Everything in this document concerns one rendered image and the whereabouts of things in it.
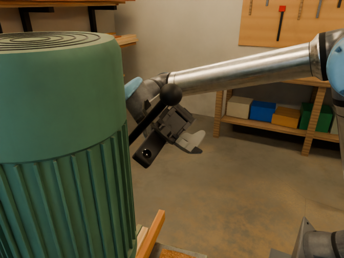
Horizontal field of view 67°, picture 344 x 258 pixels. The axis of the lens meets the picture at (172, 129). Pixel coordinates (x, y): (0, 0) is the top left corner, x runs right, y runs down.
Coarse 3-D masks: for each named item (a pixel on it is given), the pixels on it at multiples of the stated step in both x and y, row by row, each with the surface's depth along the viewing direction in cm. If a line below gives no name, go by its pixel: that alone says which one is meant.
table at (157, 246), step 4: (156, 244) 76; (160, 244) 76; (164, 244) 76; (156, 248) 74; (160, 248) 74; (164, 248) 74; (168, 248) 74; (172, 248) 74; (176, 248) 74; (180, 248) 75; (152, 252) 73; (156, 252) 73; (160, 252) 73; (184, 252) 73; (188, 252) 73; (192, 252) 73; (196, 252) 73; (152, 256) 72; (156, 256) 72; (196, 256) 72; (200, 256) 72; (204, 256) 72
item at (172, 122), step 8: (168, 112) 59; (176, 112) 61; (184, 112) 60; (160, 120) 59; (168, 120) 60; (176, 120) 60; (184, 120) 62; (192, 120) 60; (152, 128) 69; (160, 128) 58; (168, 128) 59; (176, 128) 60; (184, 128) 59; (160, 136) 64; (168, 136) 58; (176, 136) 60
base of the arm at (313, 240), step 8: (312, 232) 90; (320, 232) 89; (328, 232) 89; (304, 240) 89; (312, 240) 87; (320, 240) 86; (328, 240) 84; (304, 248) 87; (312, 248) 85; (320, 248) 84; (328, 248) 83; (336, 248) 81; (312, 256) 84; (320, 256) 83; (328, 256) 81; (336, 256) 80
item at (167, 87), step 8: (168, 88) 38; (176, 88) 38; (160, 96) 39; (168, 96) 38; (176, 96) 38; (160, 104) 40; (168, 104) 39; (176, 104) 39; (152, 112) 41; (160, 112) 41; (144, 120) 42; (152, 120) 42; (136, 128) 43; (144, 128) 43; (128, 136) 44; (136, 136) 44
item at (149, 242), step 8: (160, 216) 80; (152, 224) 77; (160, 224) 79; (152, 232) 75; (144, 240) 72; (152, 240) 73; (144, 248) 70; (152, 248) 74; (136, 256) 68; (144, 256) 68
